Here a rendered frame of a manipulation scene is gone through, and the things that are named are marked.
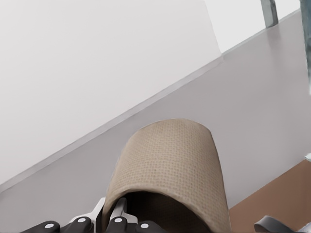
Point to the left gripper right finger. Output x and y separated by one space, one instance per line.
119 222

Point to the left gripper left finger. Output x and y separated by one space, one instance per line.
80 224

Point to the silver frame post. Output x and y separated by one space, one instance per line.
307 36
269 12

